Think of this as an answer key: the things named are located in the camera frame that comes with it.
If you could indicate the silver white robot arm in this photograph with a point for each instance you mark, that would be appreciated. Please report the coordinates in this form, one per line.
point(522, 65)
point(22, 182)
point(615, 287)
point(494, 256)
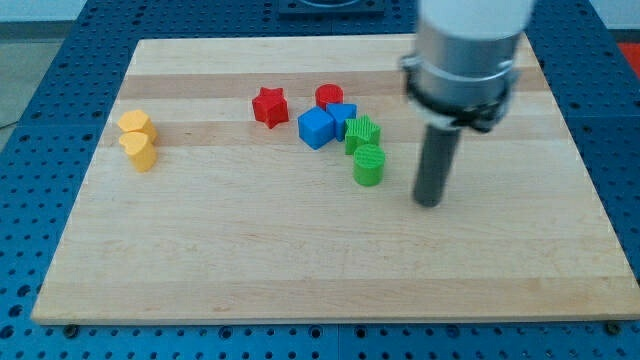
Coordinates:
point(461, 72)

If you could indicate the green star block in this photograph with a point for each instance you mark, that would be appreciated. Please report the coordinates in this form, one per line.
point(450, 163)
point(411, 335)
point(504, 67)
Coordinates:
point(360, 131)

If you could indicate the red star block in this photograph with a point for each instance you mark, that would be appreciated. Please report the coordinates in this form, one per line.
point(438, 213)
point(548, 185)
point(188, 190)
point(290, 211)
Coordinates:
point(270, 107)

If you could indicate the green cylinder block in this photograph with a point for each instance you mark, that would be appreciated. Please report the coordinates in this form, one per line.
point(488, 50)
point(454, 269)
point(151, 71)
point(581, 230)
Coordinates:
point(368, 164)

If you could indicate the blue cube block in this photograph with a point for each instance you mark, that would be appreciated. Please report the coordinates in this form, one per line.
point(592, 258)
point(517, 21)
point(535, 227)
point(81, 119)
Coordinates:
point(316, 127)

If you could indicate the blue triangle block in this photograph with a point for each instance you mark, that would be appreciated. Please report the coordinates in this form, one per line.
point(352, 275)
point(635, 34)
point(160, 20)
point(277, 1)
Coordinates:
point(340, 112)

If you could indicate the light wooden board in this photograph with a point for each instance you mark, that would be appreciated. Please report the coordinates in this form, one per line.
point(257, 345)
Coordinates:
point(237, 223)

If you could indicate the red cylinder block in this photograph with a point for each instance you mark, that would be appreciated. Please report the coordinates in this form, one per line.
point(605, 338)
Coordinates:
point(327, 94)

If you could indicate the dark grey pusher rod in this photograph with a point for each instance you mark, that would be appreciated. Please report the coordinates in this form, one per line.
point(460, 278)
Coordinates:
point(439, 147)

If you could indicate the lower yellow heart block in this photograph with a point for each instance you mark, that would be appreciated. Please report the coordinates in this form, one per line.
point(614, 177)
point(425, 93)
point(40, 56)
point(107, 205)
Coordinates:
point(139, 149)

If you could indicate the upper yellow block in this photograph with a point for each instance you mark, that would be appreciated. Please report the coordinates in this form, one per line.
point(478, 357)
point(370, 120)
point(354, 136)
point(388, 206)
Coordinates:
point(137, 121)

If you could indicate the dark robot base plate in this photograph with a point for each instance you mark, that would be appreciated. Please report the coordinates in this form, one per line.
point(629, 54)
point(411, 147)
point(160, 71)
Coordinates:
point(329, 7)

